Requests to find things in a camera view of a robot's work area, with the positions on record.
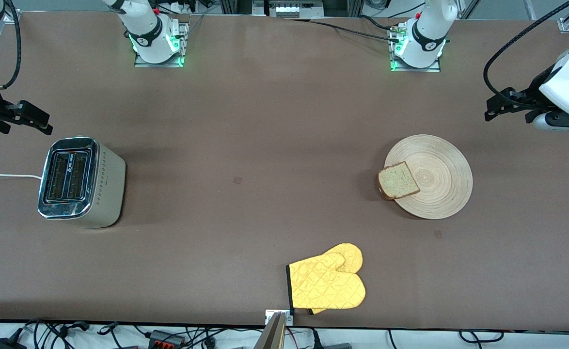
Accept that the white power strip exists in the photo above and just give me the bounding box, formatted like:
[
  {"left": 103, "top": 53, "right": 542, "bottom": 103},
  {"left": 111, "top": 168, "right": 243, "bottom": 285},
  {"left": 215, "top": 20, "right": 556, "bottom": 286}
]
[{"left": 265, "top": 0, "right": 325, "bottom": 18}]

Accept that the thick black table cable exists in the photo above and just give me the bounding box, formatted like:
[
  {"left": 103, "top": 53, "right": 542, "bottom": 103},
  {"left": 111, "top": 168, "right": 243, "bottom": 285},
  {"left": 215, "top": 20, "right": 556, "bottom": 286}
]
[{"left": 359, "top": 15, "right": 402, "bottom": 32}]

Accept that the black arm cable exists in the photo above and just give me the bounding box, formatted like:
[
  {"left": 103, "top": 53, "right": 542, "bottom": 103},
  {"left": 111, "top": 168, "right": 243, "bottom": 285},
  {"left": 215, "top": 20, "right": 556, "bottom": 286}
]
[
  {"left": 483, "top": 0, "right": 569, "bottom": 97},
  {"left": 0, "top": 0, "right": 22, "bottom": 93}
]

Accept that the small metal edge bracket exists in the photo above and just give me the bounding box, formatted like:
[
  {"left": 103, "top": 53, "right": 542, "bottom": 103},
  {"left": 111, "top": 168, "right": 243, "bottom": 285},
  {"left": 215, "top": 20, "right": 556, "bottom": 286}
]
[{"left": 265, "top": 309, "right": 295, "bottom": 326}]

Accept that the looped black floor cable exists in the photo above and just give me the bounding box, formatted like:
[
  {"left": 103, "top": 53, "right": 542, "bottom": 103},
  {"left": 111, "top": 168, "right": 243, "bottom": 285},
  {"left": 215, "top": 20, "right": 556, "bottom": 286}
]
[{"left": 459, "top": 329, "right": 504, "bottom": 345}]

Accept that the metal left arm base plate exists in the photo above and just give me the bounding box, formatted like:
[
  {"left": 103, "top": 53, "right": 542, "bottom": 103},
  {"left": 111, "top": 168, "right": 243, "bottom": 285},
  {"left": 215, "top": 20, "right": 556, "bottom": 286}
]
[{"left": 390, "top": 24, "right": 443, "bottom": 73}]

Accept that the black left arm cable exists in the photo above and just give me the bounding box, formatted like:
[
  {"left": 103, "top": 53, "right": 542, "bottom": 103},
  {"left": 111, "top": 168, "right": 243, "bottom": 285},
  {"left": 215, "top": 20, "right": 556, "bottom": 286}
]
[{"left": 483, "top": 0, "right": 569, "bottom": 97}]

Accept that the silver two-slot toaster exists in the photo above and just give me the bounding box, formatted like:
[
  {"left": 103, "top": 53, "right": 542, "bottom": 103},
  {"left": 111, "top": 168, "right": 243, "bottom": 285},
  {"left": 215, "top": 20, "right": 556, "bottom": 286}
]
[{"left": 37, "top": 137, "right": 126, "bottom": 229}]

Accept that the black box with orange plugs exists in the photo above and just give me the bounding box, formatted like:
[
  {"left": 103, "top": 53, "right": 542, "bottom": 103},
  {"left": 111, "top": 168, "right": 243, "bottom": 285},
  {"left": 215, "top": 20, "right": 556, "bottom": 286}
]
[{"left": 148, "top": 330, "right": 187, "bottom": 348}]

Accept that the round wooden plate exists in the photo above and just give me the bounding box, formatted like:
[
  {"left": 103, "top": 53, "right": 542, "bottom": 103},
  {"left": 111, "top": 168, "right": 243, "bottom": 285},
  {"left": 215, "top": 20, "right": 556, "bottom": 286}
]
[{"left": 384, "top": 134, "right": 473, "bottom": 220}]

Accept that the aluminium profile bar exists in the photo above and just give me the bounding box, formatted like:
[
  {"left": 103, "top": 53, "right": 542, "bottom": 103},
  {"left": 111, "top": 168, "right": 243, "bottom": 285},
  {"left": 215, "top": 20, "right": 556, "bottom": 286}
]
[{"left": 253, "top": 312, "right": 288, "bottom": 349}]

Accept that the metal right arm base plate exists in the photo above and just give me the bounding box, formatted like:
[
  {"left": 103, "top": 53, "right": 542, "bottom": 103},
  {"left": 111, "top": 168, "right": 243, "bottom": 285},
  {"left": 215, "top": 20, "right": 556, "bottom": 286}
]
[{"left": 134, "top": 19, "right": 189, "bottom": 68}]

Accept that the thin black table cable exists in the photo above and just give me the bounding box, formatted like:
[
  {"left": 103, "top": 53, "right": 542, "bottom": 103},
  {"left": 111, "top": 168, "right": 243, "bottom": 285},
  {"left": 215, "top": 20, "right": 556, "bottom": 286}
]
[{"left": 284, "top": 18, "right": 399, "bottom": 42}]

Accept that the brown-crust bread slice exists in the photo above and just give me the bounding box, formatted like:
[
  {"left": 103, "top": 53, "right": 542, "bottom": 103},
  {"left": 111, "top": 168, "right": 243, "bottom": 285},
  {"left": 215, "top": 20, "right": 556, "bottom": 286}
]
[{"left": 378, "top": 161, "right": 421, "bottom": 200}]

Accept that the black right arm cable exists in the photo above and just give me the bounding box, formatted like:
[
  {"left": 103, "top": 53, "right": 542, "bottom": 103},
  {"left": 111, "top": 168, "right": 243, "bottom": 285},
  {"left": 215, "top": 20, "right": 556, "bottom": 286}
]
[{"left": 0, "top": 0, "right": 22, "bottom": 93}]

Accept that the black power plug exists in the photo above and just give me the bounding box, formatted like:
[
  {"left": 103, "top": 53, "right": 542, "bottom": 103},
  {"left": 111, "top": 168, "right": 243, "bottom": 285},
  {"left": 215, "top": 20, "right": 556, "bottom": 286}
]
[{"left": 309, "top": 330, "right": 353, "bottom": 349}]

